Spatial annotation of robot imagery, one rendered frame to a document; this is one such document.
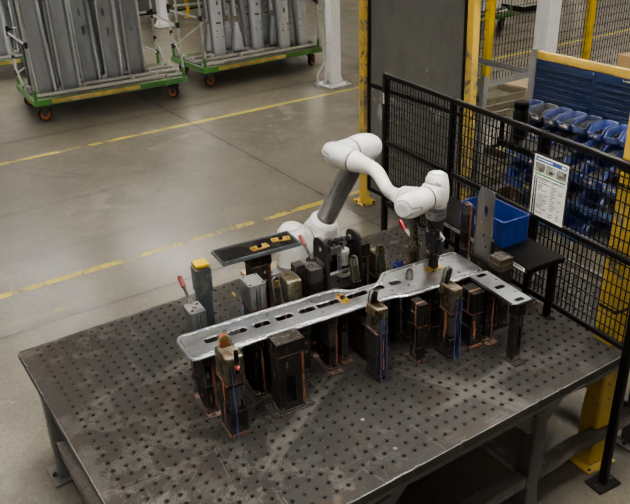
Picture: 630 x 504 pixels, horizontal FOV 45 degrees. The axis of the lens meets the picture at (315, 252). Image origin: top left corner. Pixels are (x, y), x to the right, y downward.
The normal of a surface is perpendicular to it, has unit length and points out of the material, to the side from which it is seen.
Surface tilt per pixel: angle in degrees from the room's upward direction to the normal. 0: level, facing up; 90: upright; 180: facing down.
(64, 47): 86
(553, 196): 90
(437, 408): 0
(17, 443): 0
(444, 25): 90
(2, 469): 0
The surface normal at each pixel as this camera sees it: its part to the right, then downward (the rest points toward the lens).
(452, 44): -0.82, 0.29
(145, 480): -0.03, -0.89
